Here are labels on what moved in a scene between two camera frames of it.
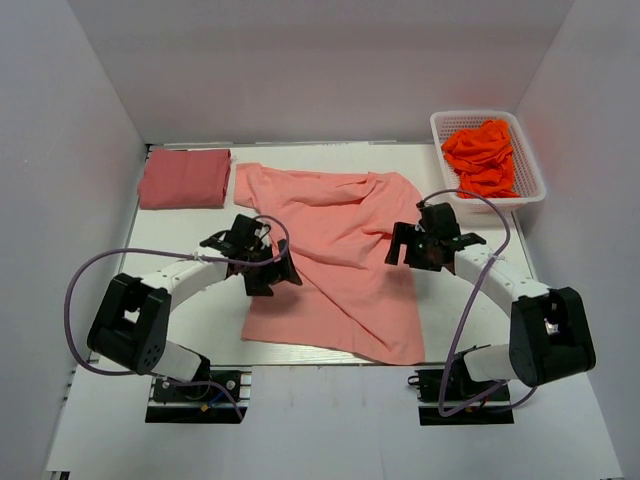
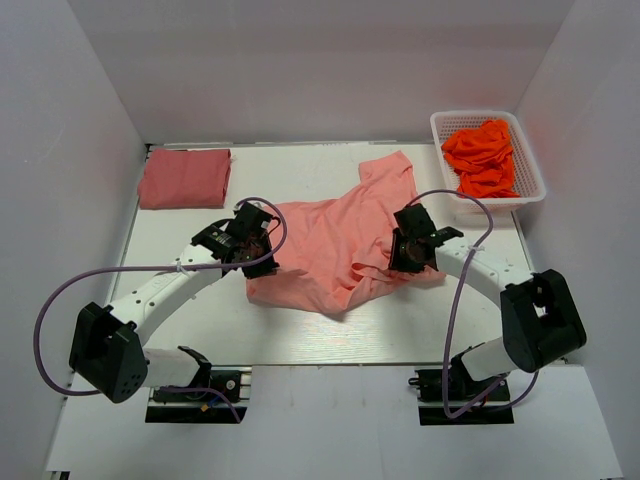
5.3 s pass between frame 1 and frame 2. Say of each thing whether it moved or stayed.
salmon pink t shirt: moved
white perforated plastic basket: stayed
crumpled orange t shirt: stayed
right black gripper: stayed
